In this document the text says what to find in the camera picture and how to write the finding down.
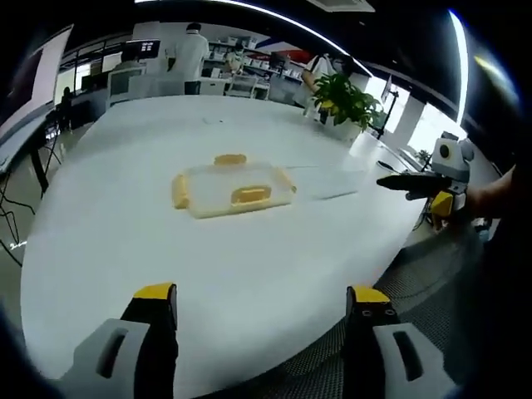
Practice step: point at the clear plastic lid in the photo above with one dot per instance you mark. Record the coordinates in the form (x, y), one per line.
(328, 180)

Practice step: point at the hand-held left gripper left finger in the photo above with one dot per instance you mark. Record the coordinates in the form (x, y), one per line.
(154, 332)

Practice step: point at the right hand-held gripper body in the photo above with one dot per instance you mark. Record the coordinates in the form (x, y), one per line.
(454, 166)

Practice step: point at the clear container with yellow buckles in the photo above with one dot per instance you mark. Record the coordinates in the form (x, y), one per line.
(232, 189)

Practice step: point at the white storage shelving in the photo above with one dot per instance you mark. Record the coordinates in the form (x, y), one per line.
(257, 52)

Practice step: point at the black pen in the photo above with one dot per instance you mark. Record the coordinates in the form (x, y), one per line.
(385, 164)

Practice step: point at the black monitor stand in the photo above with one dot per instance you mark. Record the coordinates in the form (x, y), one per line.
(388, 104)

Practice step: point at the black computer monitor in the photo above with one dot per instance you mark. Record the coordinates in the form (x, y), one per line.
(142, 49)

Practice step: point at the small green plant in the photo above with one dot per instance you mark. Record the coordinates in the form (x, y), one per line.
(424, 156)

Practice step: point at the white trolley cart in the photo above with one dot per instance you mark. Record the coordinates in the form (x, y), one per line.
(247, 86)

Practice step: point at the green potted plant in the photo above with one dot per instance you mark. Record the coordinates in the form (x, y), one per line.
(345, 104)

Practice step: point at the black mesh chair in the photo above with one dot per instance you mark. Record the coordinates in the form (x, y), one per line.
(415, 291)

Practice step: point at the projection screen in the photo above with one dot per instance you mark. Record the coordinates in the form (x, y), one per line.
(31, 79)

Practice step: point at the black table leg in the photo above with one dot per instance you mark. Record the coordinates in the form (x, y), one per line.
(39, 166)

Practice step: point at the person's dark clothing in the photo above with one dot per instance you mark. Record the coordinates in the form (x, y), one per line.
(503, 270)

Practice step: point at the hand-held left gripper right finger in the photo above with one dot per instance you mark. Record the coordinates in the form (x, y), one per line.
(365, 336)

